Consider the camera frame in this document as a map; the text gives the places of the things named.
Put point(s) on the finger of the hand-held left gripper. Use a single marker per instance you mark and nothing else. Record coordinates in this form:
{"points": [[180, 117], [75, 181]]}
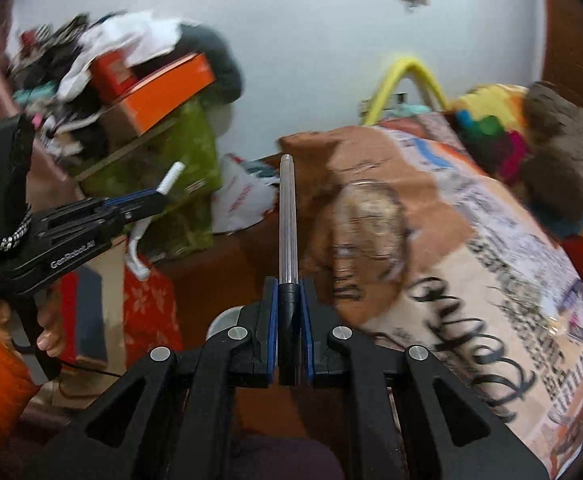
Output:
{"points": [[131, 201], [91, 235]]}

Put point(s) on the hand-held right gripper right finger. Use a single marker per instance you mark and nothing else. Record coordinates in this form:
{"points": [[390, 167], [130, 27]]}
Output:
{"points": [[307, 330]]}

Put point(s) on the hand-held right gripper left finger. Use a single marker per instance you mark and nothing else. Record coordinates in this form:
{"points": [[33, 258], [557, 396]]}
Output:
{"points": [[270, 330]]}

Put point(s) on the clear pen with black cap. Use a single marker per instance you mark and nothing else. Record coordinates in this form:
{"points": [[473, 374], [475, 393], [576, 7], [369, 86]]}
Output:
{"points": [[288, 220]]}

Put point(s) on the person's left hand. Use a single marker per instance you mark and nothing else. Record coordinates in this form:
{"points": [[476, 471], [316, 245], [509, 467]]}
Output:
{"points": [[51, 330]]}

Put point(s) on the white plastic hook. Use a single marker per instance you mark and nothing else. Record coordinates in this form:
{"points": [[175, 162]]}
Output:
{"points": [[136, 255]]}

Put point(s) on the green leaf-print bag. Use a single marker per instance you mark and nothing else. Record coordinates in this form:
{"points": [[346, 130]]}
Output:
{"points": [[191, 160]]}

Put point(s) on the red floral packet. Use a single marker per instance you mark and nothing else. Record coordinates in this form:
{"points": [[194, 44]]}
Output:
{"points": [[151, 310]]}

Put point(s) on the white plastic bag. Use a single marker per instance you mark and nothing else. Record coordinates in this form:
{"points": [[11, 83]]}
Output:
{"points": [[244, 195]]}

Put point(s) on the orange box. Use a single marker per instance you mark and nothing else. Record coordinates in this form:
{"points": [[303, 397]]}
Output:
{"points": [[166, 92]]}

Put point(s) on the red box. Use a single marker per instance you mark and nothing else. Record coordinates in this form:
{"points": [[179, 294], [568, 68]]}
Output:
{"points": [[113, 75]]}

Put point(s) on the person's dark trouser leg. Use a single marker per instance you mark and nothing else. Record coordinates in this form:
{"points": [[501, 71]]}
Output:
{"points": [[281, 460]]}

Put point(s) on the printed blanket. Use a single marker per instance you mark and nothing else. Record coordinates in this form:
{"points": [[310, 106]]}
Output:
{"points": [[421, 260]]}

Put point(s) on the pile of dark clothes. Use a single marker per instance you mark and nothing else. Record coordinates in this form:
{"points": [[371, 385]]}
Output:
{"points": [[46, 70]]}

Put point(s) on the dark grey cloth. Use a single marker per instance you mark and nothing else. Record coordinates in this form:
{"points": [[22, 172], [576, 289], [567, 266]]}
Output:
{"points": [[216, 60]]}

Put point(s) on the white cloth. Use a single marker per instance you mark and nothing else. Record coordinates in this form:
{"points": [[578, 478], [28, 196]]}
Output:
{"points": [[131, 35]]}

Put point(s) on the colourful patchwork blanket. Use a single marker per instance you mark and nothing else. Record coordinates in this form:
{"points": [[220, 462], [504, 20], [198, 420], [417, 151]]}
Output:
{"points": [[491, 130]]}

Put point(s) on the yellow tube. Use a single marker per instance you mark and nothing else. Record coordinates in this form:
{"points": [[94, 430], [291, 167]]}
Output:
{"points": [[411, 72]]}

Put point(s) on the brown jacket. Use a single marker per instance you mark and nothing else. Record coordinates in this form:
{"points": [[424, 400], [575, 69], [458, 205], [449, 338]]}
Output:
{"points": [[566, 150]]}

